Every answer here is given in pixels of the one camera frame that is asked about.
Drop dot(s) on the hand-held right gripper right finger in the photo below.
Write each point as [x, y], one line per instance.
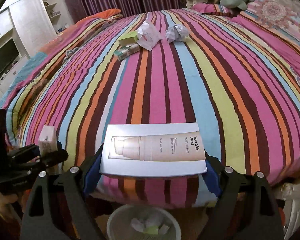
[213, 182]

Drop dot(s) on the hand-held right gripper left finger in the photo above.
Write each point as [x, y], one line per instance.
[93, 172]

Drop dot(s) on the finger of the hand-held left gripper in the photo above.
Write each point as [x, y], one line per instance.
[35, 151]
[52, 157]

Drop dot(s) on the small white box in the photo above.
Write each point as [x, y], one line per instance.
[47, 140]

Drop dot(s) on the pale green mesh wastebasket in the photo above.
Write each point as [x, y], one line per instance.
[115, 220]

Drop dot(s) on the long white cosmetic box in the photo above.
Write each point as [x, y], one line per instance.
[152, 150]

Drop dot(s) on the floral patterned box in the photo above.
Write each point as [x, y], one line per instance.
[126, 52]

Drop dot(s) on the small green box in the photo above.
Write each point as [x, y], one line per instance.
[127, 38]

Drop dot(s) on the white wrapper with red print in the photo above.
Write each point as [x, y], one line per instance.
[148, 36]

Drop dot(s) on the grey paper ball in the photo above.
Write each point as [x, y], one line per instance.
[176, 33]

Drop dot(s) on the person's left hand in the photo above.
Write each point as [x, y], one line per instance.
[8, 205]

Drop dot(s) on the black television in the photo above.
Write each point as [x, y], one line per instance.
[3, 57]

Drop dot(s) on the ornate white bed footboard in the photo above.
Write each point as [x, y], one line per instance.
[297, 200]

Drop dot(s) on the striped colourful bed cover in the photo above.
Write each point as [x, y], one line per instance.
[165, 85]

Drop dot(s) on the orange and teal quilt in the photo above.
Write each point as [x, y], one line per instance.
[65, 37]

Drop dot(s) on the floral pink pillow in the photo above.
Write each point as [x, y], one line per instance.
[277, 22]

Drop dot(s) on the striped pink pillow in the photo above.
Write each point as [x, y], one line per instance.
[211, 8]

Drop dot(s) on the white nightstand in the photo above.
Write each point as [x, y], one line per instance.
[196, 2]

